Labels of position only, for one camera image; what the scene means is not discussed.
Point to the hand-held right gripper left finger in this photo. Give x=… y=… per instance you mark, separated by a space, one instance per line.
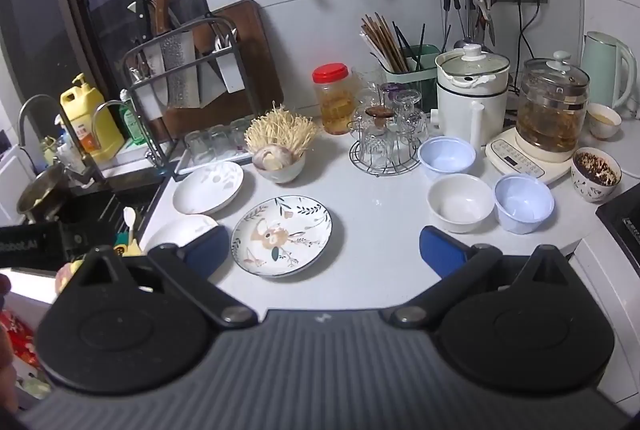
x=207 y=246

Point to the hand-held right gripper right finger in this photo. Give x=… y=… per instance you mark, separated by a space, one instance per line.
x=440 y=250

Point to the white ceramic bowl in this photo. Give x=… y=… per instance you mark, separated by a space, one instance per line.
x=460 y=202

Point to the white leaf print plate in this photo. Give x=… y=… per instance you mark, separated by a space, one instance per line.
x=207 y=187

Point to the deer patterned plate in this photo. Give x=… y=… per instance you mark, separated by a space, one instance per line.
x=280 y=235

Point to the light blue plastic bowl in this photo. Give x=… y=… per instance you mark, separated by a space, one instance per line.
x=522 y=205
x=446 y=158

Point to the person's left hand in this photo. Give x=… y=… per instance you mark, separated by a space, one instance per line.
x=6 y=385

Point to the steel pot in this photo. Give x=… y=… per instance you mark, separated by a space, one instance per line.
x=40 y=195

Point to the black sink drain rack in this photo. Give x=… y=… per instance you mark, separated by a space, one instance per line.
x=100 y=210

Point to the white drip tray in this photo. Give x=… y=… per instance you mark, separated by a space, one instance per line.
x=215 y=166

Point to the white spatula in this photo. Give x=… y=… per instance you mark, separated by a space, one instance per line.
x=129 y=217

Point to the red patterned cloth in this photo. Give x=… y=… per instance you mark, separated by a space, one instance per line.
x=17 y=335

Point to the clear drinking glass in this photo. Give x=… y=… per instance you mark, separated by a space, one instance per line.
x=240 y=136
x=197 y=148
x=220 y=143

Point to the white bowl with vegetables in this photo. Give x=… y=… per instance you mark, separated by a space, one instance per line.
x=287 y=173

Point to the tall steel faucet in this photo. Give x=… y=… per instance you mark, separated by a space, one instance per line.
x=72 y=135

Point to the yellow detergent bottle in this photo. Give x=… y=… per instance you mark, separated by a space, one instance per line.
x=95 y=125

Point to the enoki mushroom bunch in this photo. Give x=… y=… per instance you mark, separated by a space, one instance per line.
x=280 y=133

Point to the group of clear glass cups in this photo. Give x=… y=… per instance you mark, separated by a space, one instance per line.
x=407 y=115

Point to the green dish soap bottle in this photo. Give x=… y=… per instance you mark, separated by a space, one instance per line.
x=134 y=125

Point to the white electric pot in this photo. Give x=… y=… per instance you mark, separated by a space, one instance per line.
x=465 y=110

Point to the white cutlery holder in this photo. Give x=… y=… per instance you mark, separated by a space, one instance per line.
x=232 y=68
x=147 y=103

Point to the small steel faucet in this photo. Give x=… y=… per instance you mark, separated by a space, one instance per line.
x=107 y=104

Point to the purple glass cup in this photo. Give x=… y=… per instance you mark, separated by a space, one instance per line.
x=392 y=91

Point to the patterned bowl with grains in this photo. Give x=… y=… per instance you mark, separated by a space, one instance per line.
x=595 y=182

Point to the dark metal knife rack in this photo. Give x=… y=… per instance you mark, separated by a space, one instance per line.
x=247 y=75

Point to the hammered steel cleaver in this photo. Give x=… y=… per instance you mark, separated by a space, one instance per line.
x=180 y=70

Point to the red lid plastic jar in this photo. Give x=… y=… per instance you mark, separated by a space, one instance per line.
x=332 y=105

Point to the glass health kettle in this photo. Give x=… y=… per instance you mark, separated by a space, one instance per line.
x=550 y=105

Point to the black induction cooktop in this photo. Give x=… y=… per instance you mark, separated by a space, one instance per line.
x=622 y=220

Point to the green chopstick holder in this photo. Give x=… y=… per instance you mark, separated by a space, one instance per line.
x=425 y=60

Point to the wooden cutting board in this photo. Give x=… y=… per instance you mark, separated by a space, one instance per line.
x=260 y=60

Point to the bundle of black chopsticks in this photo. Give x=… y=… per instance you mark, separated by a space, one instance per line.
x=412 y=48

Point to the small cream cup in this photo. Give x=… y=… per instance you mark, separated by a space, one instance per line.
x=604 y=123

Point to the bundle of wooden chopsticks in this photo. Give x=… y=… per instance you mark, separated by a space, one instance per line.
x=382 y=40

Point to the mint green kettle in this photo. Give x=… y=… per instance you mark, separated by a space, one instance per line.
x=602 y=70

